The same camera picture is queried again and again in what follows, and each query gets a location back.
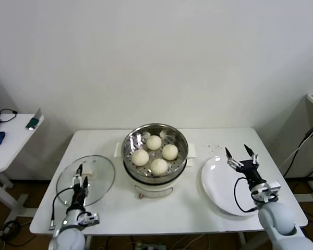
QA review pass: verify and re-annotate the round glass pot lid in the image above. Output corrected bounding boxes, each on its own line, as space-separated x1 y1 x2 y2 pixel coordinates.
55 155 116 208

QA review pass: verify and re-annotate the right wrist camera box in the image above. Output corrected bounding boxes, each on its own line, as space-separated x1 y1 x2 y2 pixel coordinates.
266 179 282 198

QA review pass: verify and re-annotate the white electric cooker base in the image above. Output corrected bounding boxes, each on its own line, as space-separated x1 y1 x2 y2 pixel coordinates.
114 142 198 200

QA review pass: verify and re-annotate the white steamed baozi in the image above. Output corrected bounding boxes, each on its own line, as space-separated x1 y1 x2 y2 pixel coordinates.
149 158 169 176
162 144 179 161
132 149 150 167
146 135 162 151

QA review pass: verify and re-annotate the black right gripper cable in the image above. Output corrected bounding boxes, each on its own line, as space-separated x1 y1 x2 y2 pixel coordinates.
234 177 259 213

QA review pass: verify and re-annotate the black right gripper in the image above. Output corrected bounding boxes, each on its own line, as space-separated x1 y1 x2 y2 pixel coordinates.
225 144 267 186

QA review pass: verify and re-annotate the thin black cable loop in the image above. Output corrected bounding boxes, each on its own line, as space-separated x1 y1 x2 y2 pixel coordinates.
0 108 18 123

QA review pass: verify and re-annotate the large white plate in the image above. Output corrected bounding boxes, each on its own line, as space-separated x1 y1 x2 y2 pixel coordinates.
200 155 267 216

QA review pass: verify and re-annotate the green handled scraper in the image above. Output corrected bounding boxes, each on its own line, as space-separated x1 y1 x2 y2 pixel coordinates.
25 108 44 130

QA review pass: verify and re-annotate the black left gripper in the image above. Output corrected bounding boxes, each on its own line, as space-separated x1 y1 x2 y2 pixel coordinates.
72 164 90 209

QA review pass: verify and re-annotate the white side table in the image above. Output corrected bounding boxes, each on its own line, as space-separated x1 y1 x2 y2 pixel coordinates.
0 114 45 224

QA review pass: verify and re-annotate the grey floor power strip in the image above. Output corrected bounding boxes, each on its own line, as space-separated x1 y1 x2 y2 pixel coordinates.
135 242 167 250

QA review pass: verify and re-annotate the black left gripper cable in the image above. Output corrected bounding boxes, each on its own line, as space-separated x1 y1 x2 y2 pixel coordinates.
49 187 75 231

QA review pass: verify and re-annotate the perforated steel steamer basket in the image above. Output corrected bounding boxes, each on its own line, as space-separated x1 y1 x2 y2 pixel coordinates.
121 123 189 178

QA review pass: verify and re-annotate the white power cable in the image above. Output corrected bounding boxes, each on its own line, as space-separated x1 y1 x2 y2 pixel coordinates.
279 135 310 170

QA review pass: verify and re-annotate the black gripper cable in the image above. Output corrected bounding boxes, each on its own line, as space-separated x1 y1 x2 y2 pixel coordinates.
234 177 259 213
49 187 75 231

